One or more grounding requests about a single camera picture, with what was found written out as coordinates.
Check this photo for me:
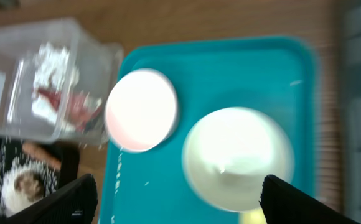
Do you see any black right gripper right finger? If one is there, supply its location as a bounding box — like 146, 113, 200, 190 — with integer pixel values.
260, 175, 358, 224

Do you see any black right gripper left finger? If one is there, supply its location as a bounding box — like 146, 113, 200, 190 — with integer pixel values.
6, 174, 98, 224

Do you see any brown nut clump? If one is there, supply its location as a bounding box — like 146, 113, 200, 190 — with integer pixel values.
14, 171, 45, 202

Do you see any pale green bowl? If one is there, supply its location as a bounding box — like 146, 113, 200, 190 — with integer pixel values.
182, 107, 295, 212

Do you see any white rice pile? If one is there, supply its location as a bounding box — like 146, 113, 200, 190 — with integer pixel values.
0, 139, 60, 218

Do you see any orange carrot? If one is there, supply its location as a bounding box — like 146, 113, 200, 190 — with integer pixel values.
22, 141, 62, 170

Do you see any red snack wrapper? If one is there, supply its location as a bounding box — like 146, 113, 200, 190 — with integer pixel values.
32, 88, 103, 133

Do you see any pink bowl with nuts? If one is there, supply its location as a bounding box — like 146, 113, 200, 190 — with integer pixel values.
105, 68, 179, 153

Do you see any white napkin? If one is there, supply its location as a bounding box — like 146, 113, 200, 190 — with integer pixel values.
32, 42, 70, 125

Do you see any clear plastic waste bin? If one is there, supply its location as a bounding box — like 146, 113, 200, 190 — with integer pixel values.
0, 18, 124, 145

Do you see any yellow plastic spoon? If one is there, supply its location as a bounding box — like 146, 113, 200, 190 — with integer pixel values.
238, 208, 266, 224

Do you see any black plastic tray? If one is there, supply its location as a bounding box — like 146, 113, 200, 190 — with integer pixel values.
0, 138, 79, 223

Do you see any teal serving tray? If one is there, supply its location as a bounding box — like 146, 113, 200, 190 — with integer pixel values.
99, 37, 319, 223

